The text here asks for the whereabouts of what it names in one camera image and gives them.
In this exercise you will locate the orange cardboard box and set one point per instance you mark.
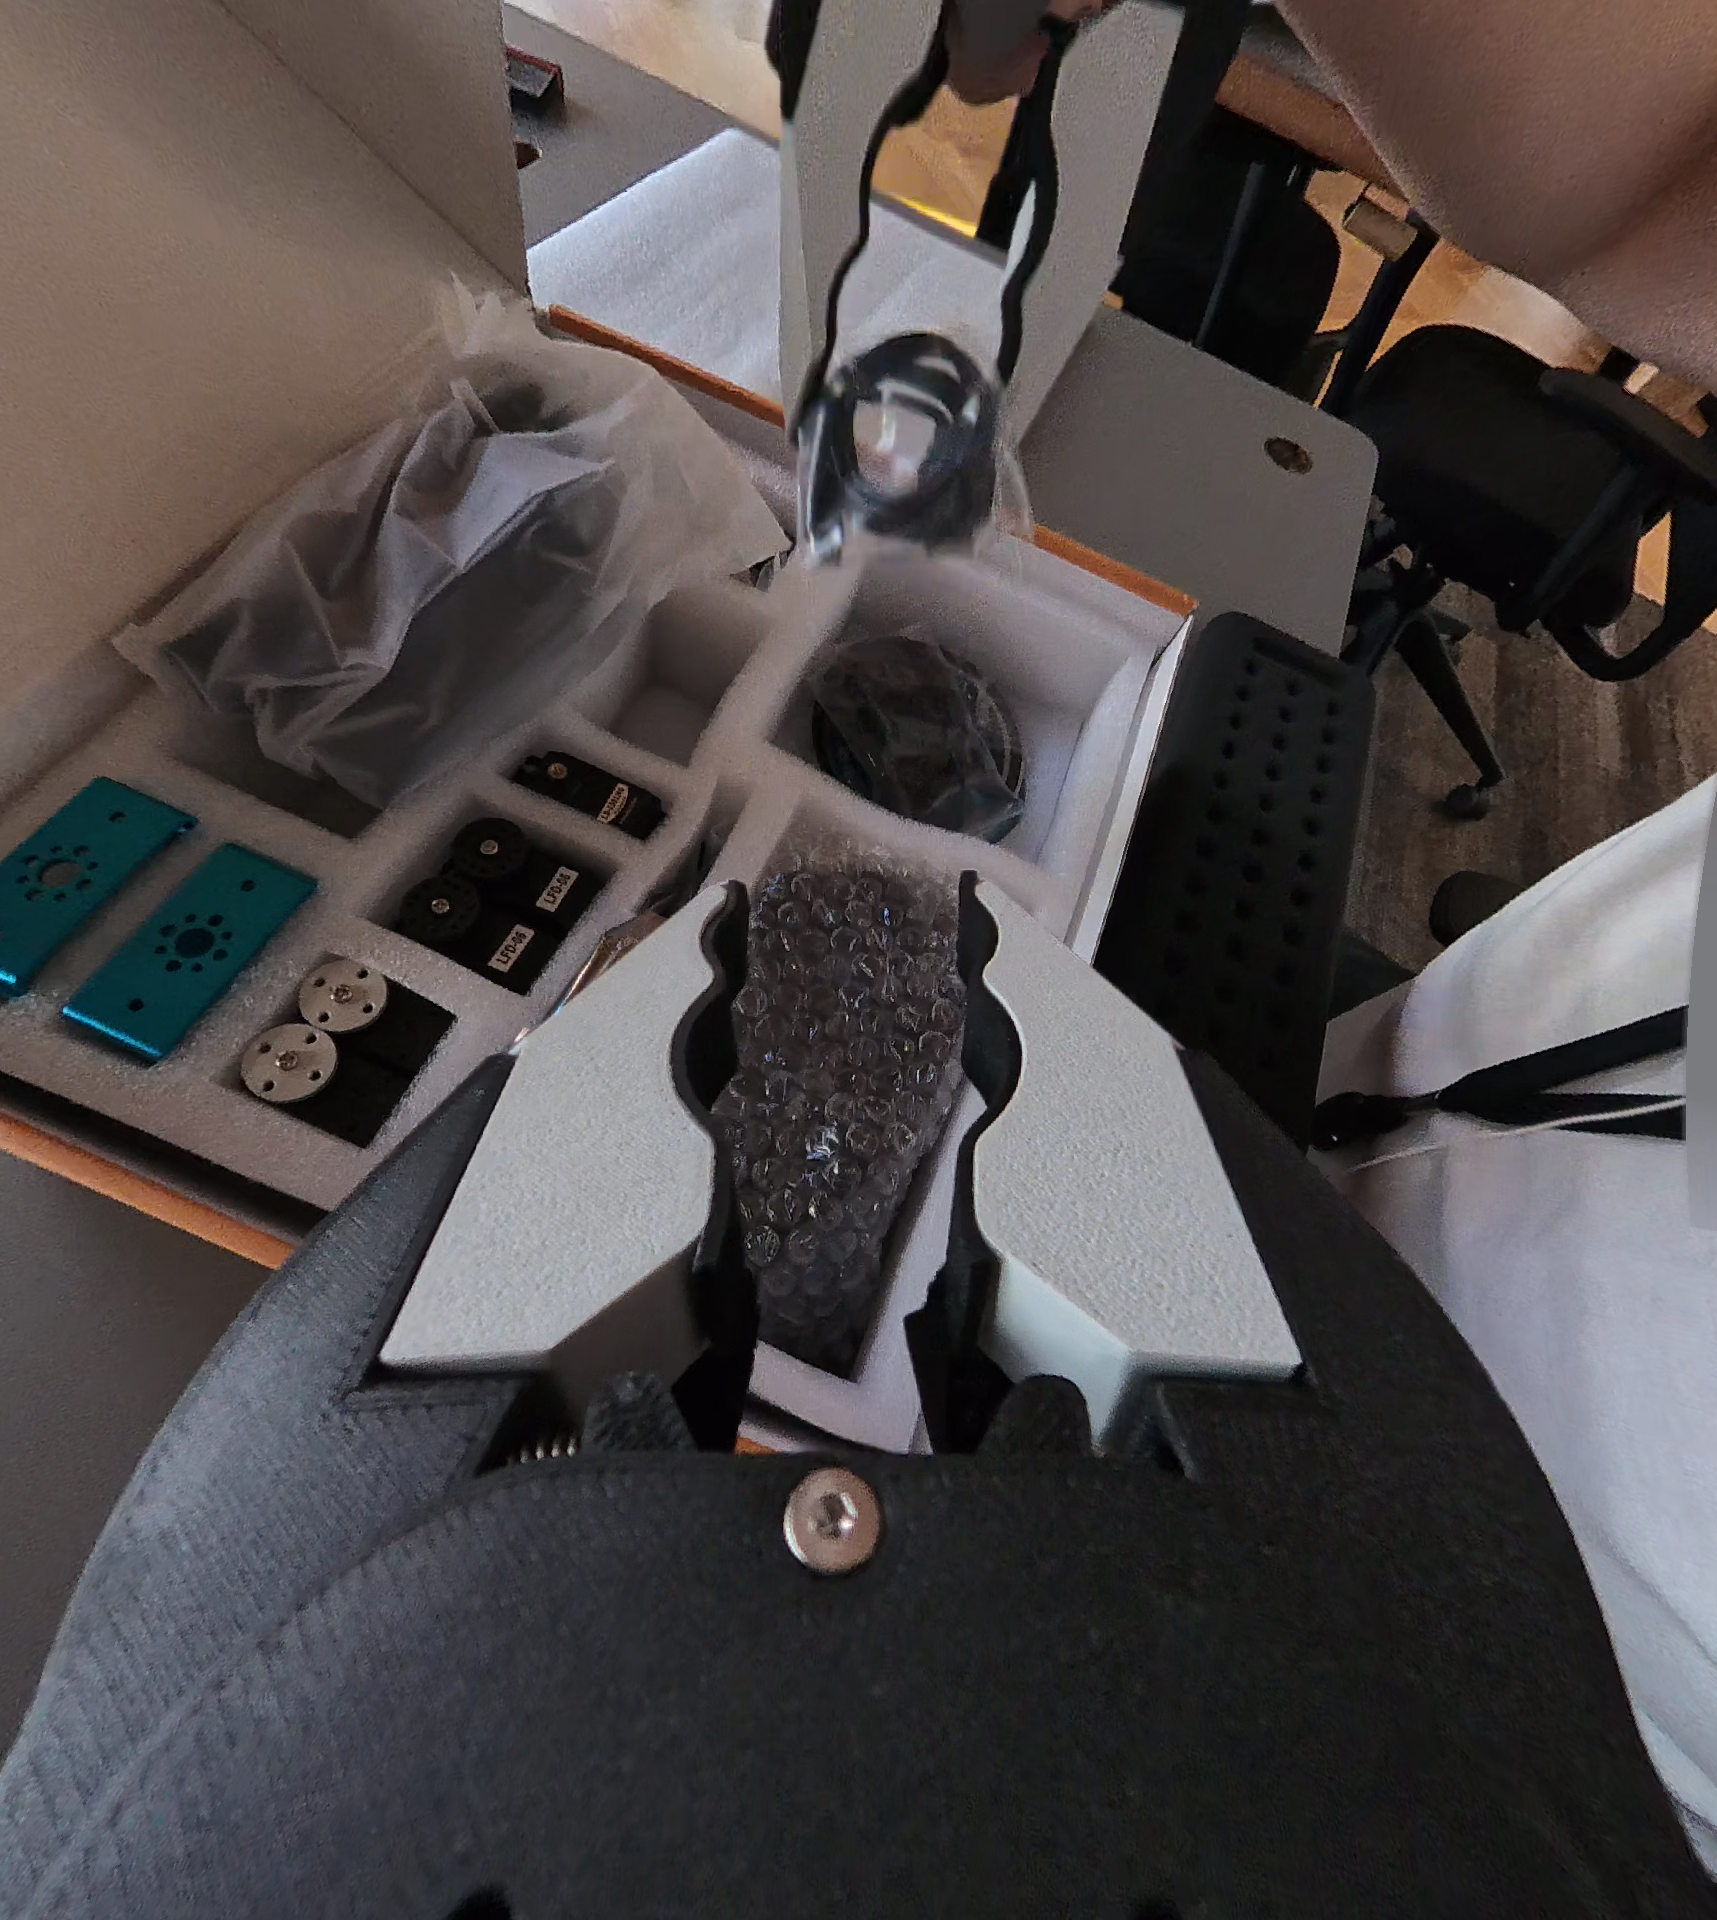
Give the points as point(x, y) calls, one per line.
point(123, 300)

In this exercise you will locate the teal rectangular metal plate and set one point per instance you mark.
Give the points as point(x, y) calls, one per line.
point(192, 952)
point(56, 885)

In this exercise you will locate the white foam sheet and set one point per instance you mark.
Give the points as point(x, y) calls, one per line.
point(649, 254)

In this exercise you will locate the person's right hand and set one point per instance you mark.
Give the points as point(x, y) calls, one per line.
point(1001, 56)

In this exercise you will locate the black office chair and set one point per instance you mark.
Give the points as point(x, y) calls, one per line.
point(1234, 254)
point(1473, 434)

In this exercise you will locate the silver disc servo horns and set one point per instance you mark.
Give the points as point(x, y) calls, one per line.
point(304, 1081)

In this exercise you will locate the black servo with silver disc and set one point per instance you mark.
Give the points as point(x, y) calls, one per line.
point(363, 1020)

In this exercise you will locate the black perforated panel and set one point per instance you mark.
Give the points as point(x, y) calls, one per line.
point(1248, 854)

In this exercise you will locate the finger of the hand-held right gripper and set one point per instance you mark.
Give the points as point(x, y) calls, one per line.
point(835, 134)
point(1113, 134)

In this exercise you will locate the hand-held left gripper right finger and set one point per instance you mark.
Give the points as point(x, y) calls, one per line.
point(1130, 1201)

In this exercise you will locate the bubble wrap bundle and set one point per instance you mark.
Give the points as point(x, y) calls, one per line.
point(829, 1081)

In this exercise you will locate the white plastic pouch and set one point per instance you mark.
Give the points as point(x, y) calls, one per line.
point(410, 631)

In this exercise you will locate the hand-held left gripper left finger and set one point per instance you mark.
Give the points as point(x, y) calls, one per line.
point(574, 1184)

